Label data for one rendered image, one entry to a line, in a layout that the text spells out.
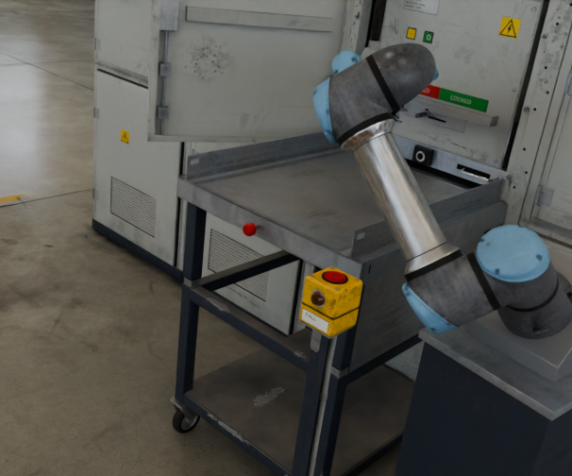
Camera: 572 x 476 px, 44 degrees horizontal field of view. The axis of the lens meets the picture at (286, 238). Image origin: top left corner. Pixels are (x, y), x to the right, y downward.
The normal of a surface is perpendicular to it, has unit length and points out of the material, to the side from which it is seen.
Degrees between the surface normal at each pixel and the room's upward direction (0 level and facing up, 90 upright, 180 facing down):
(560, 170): 90
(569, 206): 90
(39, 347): 0
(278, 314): 90
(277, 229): 90
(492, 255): 39
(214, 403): 0
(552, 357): 46
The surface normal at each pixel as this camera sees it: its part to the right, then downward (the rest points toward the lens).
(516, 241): -0.36, -0.57
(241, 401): 0.11, -0.91
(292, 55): 0.33, 0.41
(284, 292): -0.68, 0.22
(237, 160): 0.72, 0.36
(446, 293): -0.26, 0.02
